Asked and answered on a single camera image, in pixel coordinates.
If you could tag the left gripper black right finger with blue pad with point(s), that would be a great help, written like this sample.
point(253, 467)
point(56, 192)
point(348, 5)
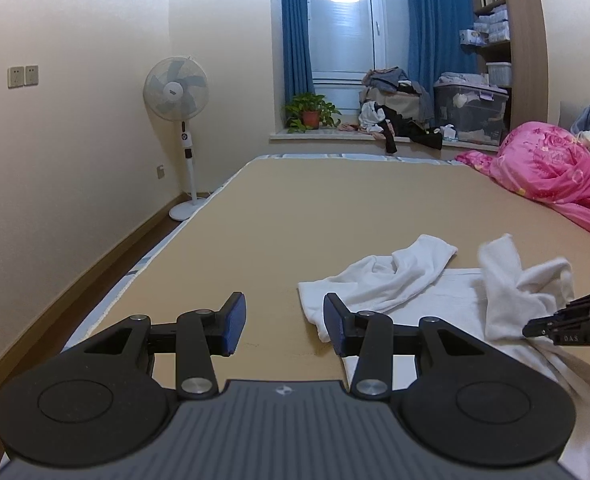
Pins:
point(374, 339)

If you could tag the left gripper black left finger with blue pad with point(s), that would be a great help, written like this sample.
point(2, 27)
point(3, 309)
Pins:
point(193, 340)

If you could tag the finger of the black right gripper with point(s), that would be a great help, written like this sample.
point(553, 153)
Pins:
point(540, 327)

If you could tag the white small garment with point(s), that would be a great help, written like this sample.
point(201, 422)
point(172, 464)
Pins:
point(492, 302)

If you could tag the pile of clothes on sill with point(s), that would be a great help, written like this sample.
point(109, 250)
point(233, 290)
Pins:
point(392, 88)

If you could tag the pink floral quilt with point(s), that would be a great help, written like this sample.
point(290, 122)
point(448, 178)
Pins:
point(544, 163)

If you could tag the black garment hanging off sill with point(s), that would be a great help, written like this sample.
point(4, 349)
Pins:
point(394, 125)

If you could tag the clear plastic storage bin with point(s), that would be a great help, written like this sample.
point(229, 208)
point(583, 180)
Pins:
point(475, 112)

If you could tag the potted green plant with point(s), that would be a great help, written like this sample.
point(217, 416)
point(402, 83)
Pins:
point(310, 111)

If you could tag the white standing fan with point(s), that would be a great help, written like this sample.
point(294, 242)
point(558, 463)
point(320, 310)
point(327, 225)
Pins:
point(176, 90)

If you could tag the white basket on shelf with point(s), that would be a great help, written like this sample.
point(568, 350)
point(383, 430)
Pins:
point(500, 74)

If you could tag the left blue curtain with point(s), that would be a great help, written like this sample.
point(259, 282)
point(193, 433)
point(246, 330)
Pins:
point(296, 51)

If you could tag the blue curtain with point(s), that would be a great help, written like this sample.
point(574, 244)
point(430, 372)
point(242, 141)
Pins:
point(296, 51)
point(435, 47)

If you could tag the wooden bookshelf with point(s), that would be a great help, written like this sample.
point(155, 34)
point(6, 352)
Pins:
point(527, 51)

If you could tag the stack of boxes on shelf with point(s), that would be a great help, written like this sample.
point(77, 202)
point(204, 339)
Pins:
point(492, 28)

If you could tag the right blue curtain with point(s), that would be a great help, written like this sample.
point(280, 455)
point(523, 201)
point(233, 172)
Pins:
point(435, 47)

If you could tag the window with white frame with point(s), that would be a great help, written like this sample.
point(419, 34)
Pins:
point(347, 38)

